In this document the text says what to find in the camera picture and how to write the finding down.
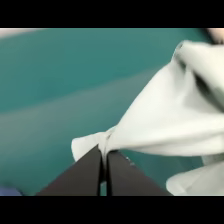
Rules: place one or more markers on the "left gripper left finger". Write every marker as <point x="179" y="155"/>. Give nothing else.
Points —
<point x="81" y="176"/>

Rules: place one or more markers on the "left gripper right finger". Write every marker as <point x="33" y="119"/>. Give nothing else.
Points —
<point x="128" y="178"/>

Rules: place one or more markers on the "white T-shirt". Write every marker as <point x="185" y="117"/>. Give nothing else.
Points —
<point x="173" y="113"/>

